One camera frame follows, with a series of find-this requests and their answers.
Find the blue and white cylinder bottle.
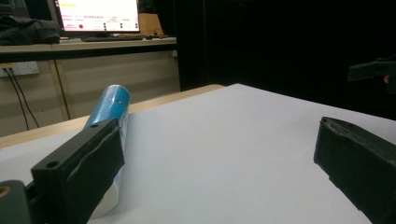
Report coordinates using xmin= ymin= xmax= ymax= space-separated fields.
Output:
xmin=83 ymin=84 xmax=132 ymax=219

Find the black keyboard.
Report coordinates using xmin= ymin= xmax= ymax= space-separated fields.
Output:
xmin=80 ymin=35 xmax=146 ymax=43

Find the beige desk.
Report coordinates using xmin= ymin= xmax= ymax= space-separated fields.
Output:
xmin=0 ymin=35 xmax=181 ymax=138

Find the black cable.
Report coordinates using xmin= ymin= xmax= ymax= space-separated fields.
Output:
xmin=3 ymin=68 xmax=30 ymax=131
xmin=8 ymin=68 xmax=41 ymax=129

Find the dark cloth bag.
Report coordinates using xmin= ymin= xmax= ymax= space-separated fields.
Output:
xmin=0 ymin=15 xmax=62 ymax=47

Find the white table mat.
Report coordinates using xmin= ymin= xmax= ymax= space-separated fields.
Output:
xmin=0 ymin=83 xmax=396 ymax=224

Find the black curtain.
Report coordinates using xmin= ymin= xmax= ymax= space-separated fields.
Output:
xmin=173 ymin=0 xmax=396 ymax=121

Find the cardboard box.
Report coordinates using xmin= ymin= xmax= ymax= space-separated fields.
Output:
xmin=137 ymin=12 xmax=164 ymax=36

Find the computer monitor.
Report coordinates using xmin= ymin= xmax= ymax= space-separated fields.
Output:
xmin=54 ymin=0 xmax=141 ymax=34

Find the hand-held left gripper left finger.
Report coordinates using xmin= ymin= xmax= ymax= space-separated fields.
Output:
xmin=31 ymin=118 xmax=126 ymax=224

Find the white power socket strip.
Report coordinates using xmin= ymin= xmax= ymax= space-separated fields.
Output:
xmin=0 ymin=61 xmax=41 ymax=77

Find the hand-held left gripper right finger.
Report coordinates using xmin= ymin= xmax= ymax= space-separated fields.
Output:
xmin=313 ymin=116 xmax=396 ymax=224

